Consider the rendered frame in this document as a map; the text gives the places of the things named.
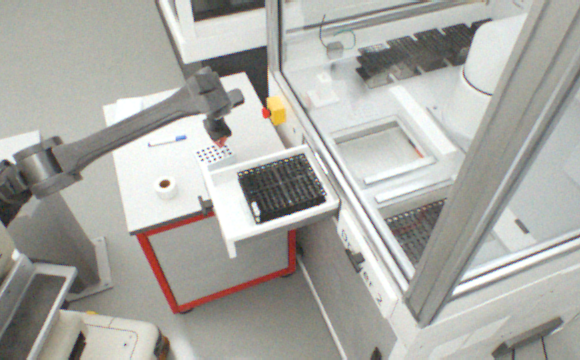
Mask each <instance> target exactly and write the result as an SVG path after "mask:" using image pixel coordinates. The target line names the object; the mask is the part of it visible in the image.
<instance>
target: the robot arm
mask: <svg viewBox="0 0 580 360"><path fill-rule="evenodd" d="M185 82H186V85H184V86H182V87H181V88H180V89H179V90H177V91H176V92H175V93H173V94H172V95H170V96H169V97H167V98H165V99H163V100H162V101H160V102H157V103H155V104H153V105H151V106H149V107H147V108H145V109H144V110H142V111H140V112H138V113H136V114H133V115H131V116H129V117H127V118H125V119H123V120H121V121H117V122H116V123H114V124H112V125H110V126H107V127H105V128H103V129H101V130H99V131H97V132H95V133H93V134H91V135H90V136H88V137H86V138H83V139H81V140H78V141H76V142H72V143H68V144H64V143H63V141H62V138H61V136H53V137H50V138H48V139H46V140H44V141H42V142H40V143H37V144H34V145H32V146H30V147H25V148H23V149H21V150H19V151H17V152H15V153H14V154H12V157H13V159H14V161H15V162H16V164H14V163H12V162H11V161H9V160H7V159H2V161H0V201H1V202H3V203H5V204H6V205H8V206H9V207H10V208H11V209H12V210H13V211H14V214H15V216H14V217H13V219H11V221H12V220H14V219H15V217H16V215H17V214H18V212H19V211H20V209H21V208H22V206H23V204H25V203H27V202H29V201H30V199H31V198H32V197H33V196H34V197H35V198H36V200H40V199H43V198H45V197H47V196H50V195H52V194H54V193H56V192H59V191H61V190H62V189H64V188H66V187H68V186H70V185H72V184H74V183H76V182H78V181H80V180H82V179H84V178H83V176H82V175H81V173H80V172H81V171H83V170H85V168H86V167H88V166H89V165H90V164H91V163H92V162H94V161H95V160H97V159H98V158H100V157H102V156H104V155H106V154H108V153H110V152H113V151H115V150H117V149H118V148H122V147H124V146H126V145H128V144H130V143H132V142H135V141H137V140H139V139H141V138H143V137H145V136H146V135H148V134H150V133H152V132H154V131H156V130H159V129H161V128H163V127H165V126H167V125H169V124H171V123H172V122H176V121H179V120H181V119H184V118H188V117H192V116H198V115H200V114H201V115H206V119H204V120H202V123H203V127H204V129H205V130H206V133H207V134H208V136H209V137H210V139H211V141H212V142H213V143H214V144H215V145H217V146H218V147H219V149H221V148H224V146H225V141H226V140H227V138H228V137H231V136H232V131H231V130H230V128H229V127H228V125H227V124H226V122H225V116H226V115H229V114H231V111H230V110H232V109H234V108H236V107H238V106H240V105H243V104H244V103H245V97H244V95H243V93H242V91H241V89H238V88H235V89H233V90H230V91H228V92H225V88H224V86H223V83H222V81H221V79H220V77H219V75H218V73H217V72H212V70H211V69H210V67H206V68H204V69H202V68H201V69H199V70H198V71H196V72H195V73H194V76H192V77H190V78H188V79H186V80H185ZM219 140H220V142H218V141H219Z"/></svg>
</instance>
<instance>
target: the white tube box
mask: <svg viewBox="0 0 580 360"><path fill-rule="evenodd" d="M223 152H226V157H225V156H224V155H223ZM193 154H194V158H195V160H196V162H197V164H198V165H199V163H202V162H205V164H206V166H207V169H208V172H213V171H215V170H218V169H220V168H222V167H225V166H226V165H229V164H231V163H234V162H236V156H235V153H234V151H233V150H232V149H231V148H230V146H229V145H228V143H227V142H226V141H225V146H224V148H223V149H219V147H218V146H217V145H215V144H212V145H209V146H207V147H204V148H202V149H198V150H195V151H193Z"/></svg>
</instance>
